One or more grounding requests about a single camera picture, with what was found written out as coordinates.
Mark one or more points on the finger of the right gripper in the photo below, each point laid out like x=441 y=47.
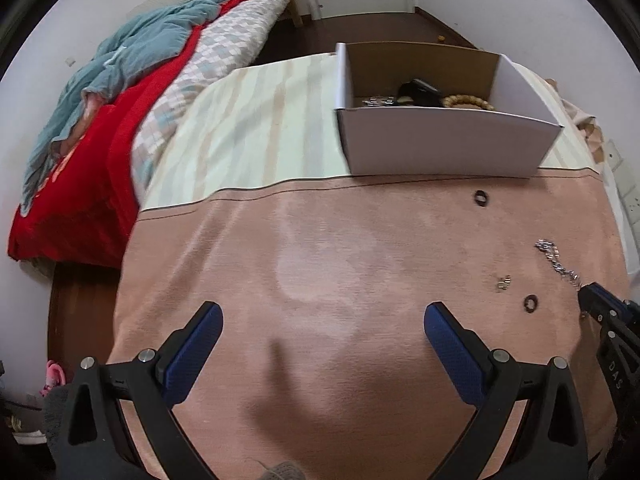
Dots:
x=597 y=302

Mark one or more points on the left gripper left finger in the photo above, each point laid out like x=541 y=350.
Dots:
x=160 y=379

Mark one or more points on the checkered brown cloth pile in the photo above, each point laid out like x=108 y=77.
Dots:
x=586 y=124

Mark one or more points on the pink slipper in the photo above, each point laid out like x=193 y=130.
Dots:
x=55 y=377

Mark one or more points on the blue-grey quilt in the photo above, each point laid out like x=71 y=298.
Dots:
x=139 y=46

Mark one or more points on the white power strip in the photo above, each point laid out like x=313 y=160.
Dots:
x=626 y=185

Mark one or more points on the white cardboard box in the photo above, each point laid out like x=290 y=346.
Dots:
x=493 y=122

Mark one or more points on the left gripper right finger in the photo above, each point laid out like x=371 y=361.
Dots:
x=488 y=380

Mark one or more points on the pink and striped cloth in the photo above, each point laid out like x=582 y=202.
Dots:
x=324 y=279

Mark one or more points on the red blanket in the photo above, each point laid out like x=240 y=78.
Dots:
x=86 y=208

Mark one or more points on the checkered bed sheet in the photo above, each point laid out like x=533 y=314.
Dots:
x=232 y=41

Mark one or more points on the small silver earring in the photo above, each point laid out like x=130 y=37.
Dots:
x=503 y=283

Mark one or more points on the black wristband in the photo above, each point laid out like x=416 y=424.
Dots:
x=417 y=92

